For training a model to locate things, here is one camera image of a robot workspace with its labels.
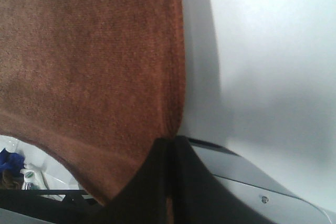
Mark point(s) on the beige storage box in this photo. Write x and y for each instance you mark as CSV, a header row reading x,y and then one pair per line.
x,y
257,189

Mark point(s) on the blue cloth in basket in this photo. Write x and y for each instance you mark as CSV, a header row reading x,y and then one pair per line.
x,y
12,162

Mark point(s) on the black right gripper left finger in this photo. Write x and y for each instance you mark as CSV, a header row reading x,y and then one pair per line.
x,y
143,200

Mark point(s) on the plastic water bottle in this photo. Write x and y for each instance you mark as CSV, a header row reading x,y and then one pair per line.
x,y
29,181

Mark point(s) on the black metal frame bar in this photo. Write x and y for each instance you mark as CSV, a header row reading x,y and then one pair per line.
x,y
52,205

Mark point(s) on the brown towel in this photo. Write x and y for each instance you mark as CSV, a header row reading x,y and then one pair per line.
x,y
93,83

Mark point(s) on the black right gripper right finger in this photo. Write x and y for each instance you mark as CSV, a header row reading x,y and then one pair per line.
x,y
197,197

